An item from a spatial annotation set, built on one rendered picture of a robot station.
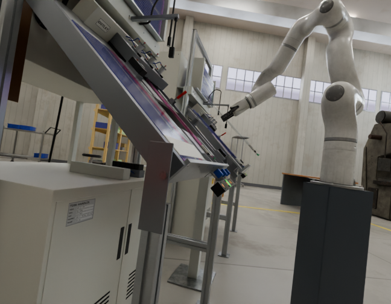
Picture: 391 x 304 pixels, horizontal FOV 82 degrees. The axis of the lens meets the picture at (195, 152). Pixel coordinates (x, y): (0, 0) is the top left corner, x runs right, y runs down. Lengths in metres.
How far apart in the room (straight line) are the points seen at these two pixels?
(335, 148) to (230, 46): 9.18
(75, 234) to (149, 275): 0.32
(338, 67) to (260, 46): 9.27
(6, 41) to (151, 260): 0.66
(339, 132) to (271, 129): 8.53
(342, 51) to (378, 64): 11.57
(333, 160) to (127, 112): 0.83
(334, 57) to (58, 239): 1.20
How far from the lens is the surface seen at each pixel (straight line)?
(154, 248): 0.46
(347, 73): 1.19
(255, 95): 1.32
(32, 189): 0.69
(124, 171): 0.93
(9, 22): 0.83
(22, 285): 0.76
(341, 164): 1.06
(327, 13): 1.24
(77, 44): 0.67
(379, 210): 6.46
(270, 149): 9.48
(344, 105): 1.05
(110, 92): 0.57
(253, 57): 10.12
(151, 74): 1.12
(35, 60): 1.02
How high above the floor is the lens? 0.73
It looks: 2 degrees up
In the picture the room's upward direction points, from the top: 7 degrees clockwise
